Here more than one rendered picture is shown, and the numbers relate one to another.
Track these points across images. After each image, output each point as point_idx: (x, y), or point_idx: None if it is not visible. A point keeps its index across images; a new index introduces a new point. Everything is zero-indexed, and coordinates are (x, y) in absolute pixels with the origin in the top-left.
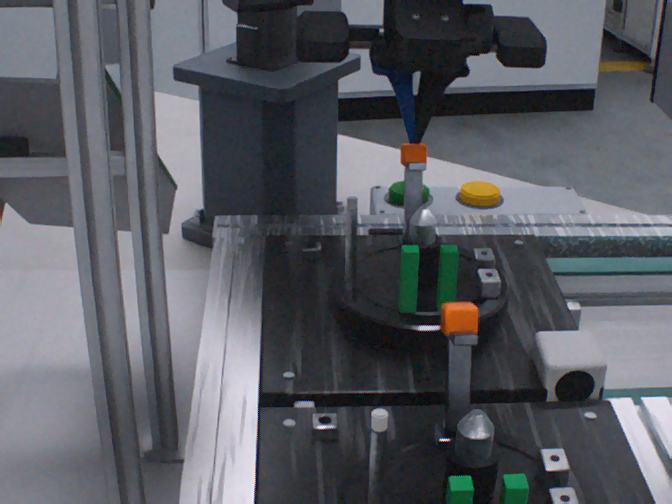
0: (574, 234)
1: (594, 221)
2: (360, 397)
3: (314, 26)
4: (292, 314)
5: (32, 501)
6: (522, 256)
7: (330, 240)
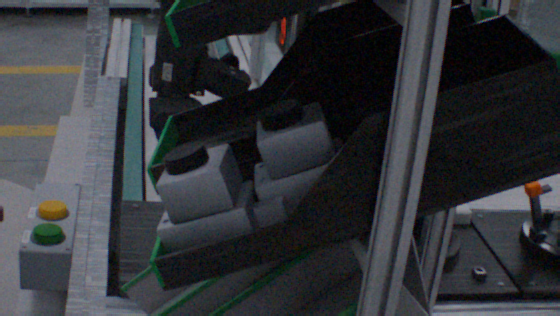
0: (109, 192)
1: (91, 183)
2: None
3: (198, 105)
4: None
5: None
6: (153, 207)
7: (129, 265)
